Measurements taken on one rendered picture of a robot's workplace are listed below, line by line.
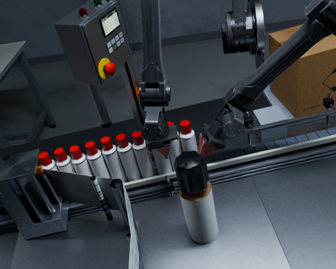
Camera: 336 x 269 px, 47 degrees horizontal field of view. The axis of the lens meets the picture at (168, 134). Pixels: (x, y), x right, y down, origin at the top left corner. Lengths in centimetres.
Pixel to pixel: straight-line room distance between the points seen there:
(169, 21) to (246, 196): 316
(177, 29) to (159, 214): 319
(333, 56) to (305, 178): 45
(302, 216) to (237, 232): 22
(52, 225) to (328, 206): 87
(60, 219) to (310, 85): 100
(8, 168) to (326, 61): 113
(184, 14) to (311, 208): 317
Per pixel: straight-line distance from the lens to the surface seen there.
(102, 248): 124
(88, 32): 109
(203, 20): 422
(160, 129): 106
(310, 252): 121
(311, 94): 157
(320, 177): 140
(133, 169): 132
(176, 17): 421
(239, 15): 161
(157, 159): 129
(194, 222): 109
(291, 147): 138
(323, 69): 154
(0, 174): 123
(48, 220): 131
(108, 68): 112
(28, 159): 123
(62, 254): 128
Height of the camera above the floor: 183
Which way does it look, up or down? 38 degrees down
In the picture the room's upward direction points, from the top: 13 degrees counter-clockwise
